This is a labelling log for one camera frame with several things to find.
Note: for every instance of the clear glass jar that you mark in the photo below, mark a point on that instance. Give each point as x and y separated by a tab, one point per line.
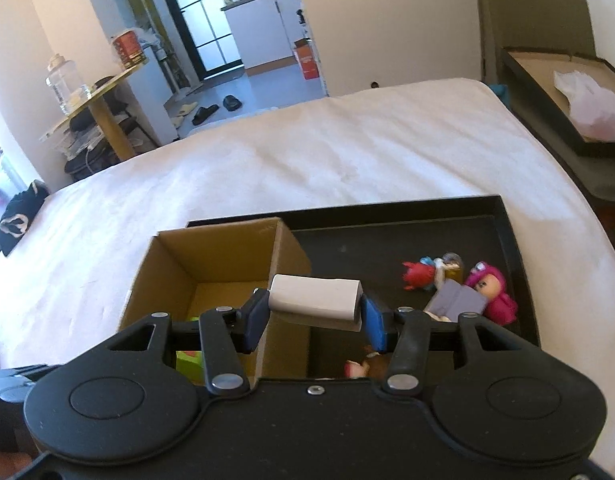
67	85

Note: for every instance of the beige slipper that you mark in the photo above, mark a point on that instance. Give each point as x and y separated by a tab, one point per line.
182	109

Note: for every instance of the white kitchen cabinet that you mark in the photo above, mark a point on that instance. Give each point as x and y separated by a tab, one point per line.
257	30

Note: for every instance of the white rectangular block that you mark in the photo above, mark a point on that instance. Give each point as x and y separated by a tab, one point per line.
312	300

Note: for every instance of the olive chair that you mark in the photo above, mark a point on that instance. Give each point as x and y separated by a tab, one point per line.
532	10

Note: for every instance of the red tin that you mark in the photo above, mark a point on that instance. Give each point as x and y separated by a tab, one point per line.
127	47

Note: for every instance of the small figure with yellow bottle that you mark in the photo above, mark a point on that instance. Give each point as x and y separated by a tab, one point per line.
452	271

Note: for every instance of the grey purple block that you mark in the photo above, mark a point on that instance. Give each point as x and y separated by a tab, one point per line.
455	300

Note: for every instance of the round yellow wooden table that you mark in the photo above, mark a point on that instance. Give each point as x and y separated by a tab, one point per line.
95	97

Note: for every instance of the black slipper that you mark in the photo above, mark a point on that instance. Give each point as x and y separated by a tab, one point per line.
205	114
232	102

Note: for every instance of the red crab toy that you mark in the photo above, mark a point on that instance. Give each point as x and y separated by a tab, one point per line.
418	274

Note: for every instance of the pink hooded doll figure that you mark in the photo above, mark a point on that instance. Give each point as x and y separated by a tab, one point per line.
497	290

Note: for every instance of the orange cardboard box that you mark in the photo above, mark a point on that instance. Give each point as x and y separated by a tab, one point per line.
307	60

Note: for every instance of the black framed glass door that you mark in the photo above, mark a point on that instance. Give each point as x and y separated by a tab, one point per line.
202	10

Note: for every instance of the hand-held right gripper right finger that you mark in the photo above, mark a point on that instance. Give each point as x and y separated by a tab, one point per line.
372	322

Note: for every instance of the black shallow tray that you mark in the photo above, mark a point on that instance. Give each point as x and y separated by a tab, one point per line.
357	260

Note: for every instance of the brown cardboard box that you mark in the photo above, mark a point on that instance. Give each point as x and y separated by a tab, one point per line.
212	255

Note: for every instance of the small white cabinet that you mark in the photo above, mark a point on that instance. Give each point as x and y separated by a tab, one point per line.
152	95

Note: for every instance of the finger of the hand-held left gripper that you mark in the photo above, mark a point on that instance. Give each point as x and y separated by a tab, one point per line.
17	377

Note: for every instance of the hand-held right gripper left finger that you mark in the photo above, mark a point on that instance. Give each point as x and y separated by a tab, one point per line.
255	322

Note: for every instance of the black box with cardboard lining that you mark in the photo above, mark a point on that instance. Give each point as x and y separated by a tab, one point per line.
537	80

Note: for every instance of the pink white plastic bag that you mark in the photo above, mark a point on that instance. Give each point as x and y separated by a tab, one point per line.
592	105

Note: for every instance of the green hexagonal block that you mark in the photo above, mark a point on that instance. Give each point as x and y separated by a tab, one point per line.
187	365

